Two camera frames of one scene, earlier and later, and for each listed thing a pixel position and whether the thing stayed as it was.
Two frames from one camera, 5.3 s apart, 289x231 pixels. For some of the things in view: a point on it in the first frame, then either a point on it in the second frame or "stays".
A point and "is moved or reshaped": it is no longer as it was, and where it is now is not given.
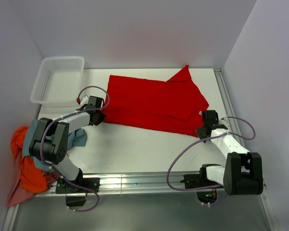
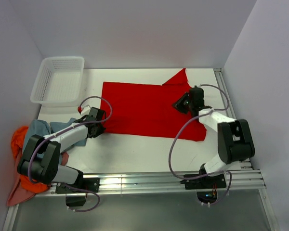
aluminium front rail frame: x=150 y=184 stays
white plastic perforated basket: x=59 y=82 stays
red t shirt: x=175 y=105 is moved or reshaped
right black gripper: x=200 y=132 -> x=178 y=104
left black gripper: x=102 y=116 -> x=100 y=131
